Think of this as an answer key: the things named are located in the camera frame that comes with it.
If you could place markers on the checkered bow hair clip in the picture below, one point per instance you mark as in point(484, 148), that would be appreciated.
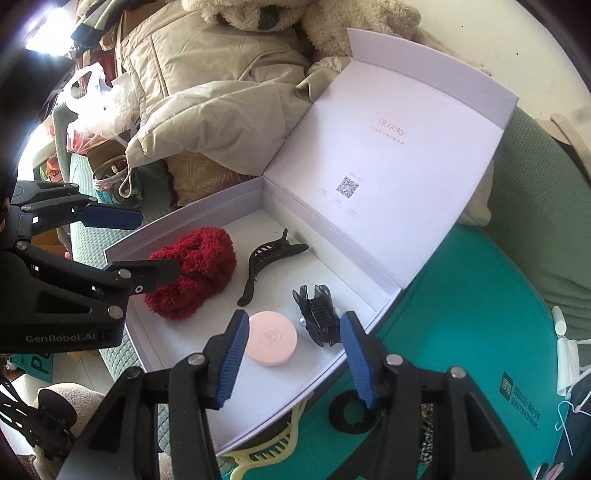
point(427, 438)

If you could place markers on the cream claw hair clip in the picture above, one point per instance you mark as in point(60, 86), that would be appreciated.
point(244, 458)

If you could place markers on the green sofa cover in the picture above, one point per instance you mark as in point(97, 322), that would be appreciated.
point(531, 194)

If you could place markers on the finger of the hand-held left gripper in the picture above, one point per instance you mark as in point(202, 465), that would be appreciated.
point(111, 217)
point(152, 272)

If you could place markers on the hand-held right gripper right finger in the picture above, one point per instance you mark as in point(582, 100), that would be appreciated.
point(358, 364)

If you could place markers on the white tube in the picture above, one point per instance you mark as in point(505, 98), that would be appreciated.
point(559, 323)

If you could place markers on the brown burlap cushion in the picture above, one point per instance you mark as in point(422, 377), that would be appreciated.
point(198, 175)

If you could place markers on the white gift box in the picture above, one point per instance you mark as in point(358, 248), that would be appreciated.
point(369, 138)

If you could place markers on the cream fleece coat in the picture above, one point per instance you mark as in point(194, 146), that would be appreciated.
point(240, 14)

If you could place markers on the red fluffy scrunchie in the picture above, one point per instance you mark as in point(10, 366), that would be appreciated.
point(203, 258)

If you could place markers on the black metal frame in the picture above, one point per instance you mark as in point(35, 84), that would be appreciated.
point(27, 415)

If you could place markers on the small cardboard box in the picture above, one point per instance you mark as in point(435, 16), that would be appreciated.
point(99, 154)

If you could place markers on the black long hair clip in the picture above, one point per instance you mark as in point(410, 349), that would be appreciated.
point(258, 263)

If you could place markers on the pink round compact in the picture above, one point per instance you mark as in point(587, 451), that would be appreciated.
point(272, 337)

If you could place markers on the beige puffer jacket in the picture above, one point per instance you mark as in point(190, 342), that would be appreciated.
point(207, 92)

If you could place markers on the striped dark cloth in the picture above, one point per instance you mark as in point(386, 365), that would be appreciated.
point(92, 23)

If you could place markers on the black bow pearl hair clip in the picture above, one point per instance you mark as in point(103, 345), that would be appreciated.
point(318, 314)

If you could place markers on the clear plastic bag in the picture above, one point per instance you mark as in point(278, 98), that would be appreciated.
point(111, 101)

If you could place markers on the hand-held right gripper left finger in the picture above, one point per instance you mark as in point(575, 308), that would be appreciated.
point(231, 355)

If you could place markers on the teal bubble mailer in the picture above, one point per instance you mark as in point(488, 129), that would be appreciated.
point(461, 323)

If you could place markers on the white clothes hanger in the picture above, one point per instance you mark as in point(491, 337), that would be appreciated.
point(560, 412)

